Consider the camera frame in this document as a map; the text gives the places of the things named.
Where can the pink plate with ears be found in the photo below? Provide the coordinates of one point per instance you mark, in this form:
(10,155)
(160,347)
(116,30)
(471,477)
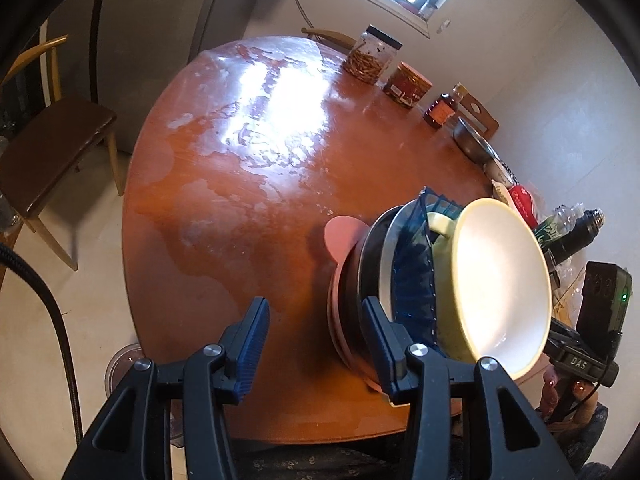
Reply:
(345,240)

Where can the small steel cups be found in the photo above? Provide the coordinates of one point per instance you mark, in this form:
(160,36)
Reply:
(552,267)

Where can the white patterned bowl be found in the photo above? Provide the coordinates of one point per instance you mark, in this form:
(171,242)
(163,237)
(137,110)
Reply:
(500,172)

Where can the brown wooden chair with cutout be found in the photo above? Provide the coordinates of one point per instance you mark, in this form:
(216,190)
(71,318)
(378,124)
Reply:
(482,115)

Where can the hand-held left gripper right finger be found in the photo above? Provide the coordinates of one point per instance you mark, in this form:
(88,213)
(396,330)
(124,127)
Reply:
(382,350)

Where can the grey tall cabinet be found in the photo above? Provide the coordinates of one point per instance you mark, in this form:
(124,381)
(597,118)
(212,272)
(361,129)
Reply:
(165,20)

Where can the deep steel bowl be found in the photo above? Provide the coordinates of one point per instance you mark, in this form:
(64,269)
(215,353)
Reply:
(372,265)

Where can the person's right hand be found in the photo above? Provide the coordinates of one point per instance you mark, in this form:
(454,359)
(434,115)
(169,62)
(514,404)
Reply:
(570,400)

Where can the brown syrup bottle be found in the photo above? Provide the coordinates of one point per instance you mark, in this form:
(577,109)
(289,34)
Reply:
(442,110)

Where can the clear plastic packaging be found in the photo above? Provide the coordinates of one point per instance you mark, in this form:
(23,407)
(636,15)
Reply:
(567,295)

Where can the red snack can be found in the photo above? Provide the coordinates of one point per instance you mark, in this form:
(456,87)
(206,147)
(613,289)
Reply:
(407,85)

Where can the cream shell-shaped plate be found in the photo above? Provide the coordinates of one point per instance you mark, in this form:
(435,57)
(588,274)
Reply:
(389,260)

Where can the red plastic bag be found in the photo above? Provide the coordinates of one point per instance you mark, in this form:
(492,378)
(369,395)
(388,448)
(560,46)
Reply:
(524,205)

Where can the clear trash bin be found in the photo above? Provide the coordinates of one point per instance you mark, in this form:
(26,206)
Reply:
(125,360)

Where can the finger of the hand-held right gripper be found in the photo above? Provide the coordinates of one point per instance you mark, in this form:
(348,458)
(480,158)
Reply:
(562,332)

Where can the clear jar with black lid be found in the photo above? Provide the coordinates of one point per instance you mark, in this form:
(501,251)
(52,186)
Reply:
(370,55)

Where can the small steel basin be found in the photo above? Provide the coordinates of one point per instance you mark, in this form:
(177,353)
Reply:
(472,142)

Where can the blue plastic fan-shaped dish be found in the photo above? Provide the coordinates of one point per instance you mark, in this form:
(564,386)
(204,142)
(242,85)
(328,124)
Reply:
(415,280)

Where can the white dish with snacks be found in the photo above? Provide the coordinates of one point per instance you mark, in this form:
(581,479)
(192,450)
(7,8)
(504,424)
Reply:
(501,192)

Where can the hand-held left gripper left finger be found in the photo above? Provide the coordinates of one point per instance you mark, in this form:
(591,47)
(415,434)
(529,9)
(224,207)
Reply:
(252,350)

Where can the black thermos flask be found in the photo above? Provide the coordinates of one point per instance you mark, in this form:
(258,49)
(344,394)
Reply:
(575,237)

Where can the green label glass bottle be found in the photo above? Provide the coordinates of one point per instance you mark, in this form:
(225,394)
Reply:
(552,230)

